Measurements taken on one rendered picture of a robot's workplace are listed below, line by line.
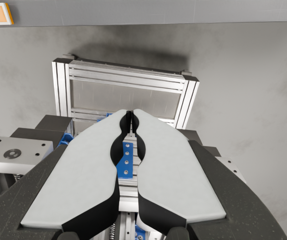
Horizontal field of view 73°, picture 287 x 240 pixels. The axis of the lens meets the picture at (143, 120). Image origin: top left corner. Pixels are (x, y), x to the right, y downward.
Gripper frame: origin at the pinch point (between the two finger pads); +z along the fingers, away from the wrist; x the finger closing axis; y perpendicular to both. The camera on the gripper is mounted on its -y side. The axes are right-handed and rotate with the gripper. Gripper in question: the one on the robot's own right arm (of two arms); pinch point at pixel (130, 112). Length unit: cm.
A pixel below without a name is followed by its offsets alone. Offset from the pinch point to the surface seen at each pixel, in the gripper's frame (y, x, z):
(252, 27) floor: 8, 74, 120
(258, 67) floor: 33, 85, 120
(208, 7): -5.4, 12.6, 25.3
